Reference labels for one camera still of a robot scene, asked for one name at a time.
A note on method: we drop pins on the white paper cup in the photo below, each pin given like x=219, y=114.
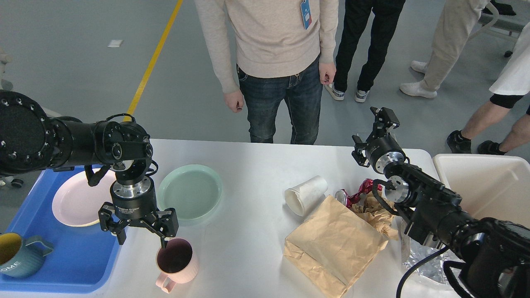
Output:
x=303, y=198

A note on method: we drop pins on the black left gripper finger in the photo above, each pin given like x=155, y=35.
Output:
x=162, y=223
x=107, y=223

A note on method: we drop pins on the white plastic bin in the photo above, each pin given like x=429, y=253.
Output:
x=495, y=186

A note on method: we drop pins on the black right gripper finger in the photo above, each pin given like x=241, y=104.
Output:
x=385, y=120
x=357, y=153

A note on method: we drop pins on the white rolling chair base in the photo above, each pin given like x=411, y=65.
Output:
x=8, y=125

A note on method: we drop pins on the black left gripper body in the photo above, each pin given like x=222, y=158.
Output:
x=135, y=202

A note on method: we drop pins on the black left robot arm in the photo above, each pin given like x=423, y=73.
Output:
x=32, y=141

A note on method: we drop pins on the teal mug yellow inside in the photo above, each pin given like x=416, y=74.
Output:
x=21, y=257

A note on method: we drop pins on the pink ribbed mug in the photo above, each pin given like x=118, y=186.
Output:
x=178, y=263

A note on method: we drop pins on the person in beige trousers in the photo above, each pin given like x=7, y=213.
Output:
x=457, y=19

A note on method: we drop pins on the pink ceramic plate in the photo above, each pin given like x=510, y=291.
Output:
x=77, y=204

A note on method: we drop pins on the crushed red soda can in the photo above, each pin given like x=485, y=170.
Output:
x=356, y=194

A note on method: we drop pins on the person in beige sweater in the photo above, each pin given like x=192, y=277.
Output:
x=265, y=52

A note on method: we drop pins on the crumpled foil tray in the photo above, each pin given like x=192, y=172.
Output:
x=430, y=274

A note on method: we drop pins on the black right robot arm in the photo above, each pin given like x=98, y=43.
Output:
x=494, y=254

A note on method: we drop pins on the brown paper bag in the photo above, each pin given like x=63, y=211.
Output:
x=333, y=247

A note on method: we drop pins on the mint green plate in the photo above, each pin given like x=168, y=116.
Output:
x=192, y=190

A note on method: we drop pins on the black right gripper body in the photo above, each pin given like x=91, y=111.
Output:
x=382, y=151

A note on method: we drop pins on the blue plastic tray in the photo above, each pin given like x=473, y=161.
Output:
x=82, y=259

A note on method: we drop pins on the person in white shirt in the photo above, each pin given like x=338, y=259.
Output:
x=512, y=84

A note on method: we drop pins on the crumpled brown paper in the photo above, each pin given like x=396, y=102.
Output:
x=381, y=221

